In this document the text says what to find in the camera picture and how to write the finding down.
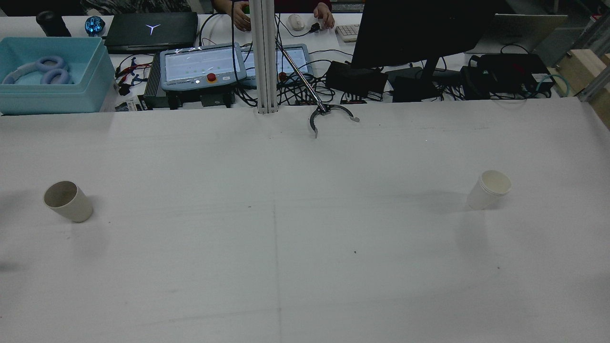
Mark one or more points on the white paper cup ribbed rim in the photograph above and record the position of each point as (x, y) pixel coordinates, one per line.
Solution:
(486, 195)

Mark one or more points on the paper cup brown inside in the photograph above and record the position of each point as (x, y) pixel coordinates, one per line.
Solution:
(76, 209)

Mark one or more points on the metal reacher grabber tool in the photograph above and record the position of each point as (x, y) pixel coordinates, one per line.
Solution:
(325, 110)

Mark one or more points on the black power adapter box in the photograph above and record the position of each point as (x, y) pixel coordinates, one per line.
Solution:
(355, 78)

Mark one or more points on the grey blue teach pendant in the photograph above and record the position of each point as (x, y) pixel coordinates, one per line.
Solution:
(200, 64)
(300, 53)

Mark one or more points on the white keyboard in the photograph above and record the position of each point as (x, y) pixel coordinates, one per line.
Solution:
(349, 32)

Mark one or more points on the white computer mouse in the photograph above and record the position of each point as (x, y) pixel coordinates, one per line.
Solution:
(296, 22)

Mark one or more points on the operator left hand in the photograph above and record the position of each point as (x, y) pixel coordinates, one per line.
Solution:
(324, 16)

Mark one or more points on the operator hand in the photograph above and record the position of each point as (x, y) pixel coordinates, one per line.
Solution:
(324, 16)
(240, 19)

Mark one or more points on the operator right hand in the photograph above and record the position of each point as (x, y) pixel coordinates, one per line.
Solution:
(240, 19)

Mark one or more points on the black finned controller box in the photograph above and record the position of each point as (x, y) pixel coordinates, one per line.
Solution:
(152, 81)

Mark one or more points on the black computer monitor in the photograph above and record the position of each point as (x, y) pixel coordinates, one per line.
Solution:
(419, 33)

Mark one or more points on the black white printed label box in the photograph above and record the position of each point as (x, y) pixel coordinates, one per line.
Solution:
(128, 105)

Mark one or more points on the red and blue clip leads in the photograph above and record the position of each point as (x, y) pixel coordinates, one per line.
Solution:
(131, 70)

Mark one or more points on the black laptop with logo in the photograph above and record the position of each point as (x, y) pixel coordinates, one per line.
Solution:
(143, 38)

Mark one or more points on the grey camouflage jacket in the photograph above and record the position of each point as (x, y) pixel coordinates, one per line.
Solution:
(133, 5)

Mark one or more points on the blue glowing ball gadget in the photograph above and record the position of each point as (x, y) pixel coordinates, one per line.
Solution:
(95, 26)

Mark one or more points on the teal plastic storage box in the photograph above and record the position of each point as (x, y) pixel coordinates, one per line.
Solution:
(57, 102)

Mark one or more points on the grey flat panel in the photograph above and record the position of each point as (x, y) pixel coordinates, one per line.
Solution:
(529, 31)

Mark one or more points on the lavender headphones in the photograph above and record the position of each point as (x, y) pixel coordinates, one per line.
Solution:
(51, 58)

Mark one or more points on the black cylinder container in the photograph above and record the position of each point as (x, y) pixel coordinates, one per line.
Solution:
(52, 24)

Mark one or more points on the wooden box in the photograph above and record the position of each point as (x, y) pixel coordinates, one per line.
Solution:
(584, 66)

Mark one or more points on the aluminium profile strut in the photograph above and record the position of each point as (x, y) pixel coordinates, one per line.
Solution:
(595, 88)

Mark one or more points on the aluminium profile post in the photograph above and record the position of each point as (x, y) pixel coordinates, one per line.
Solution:
(264, 57)

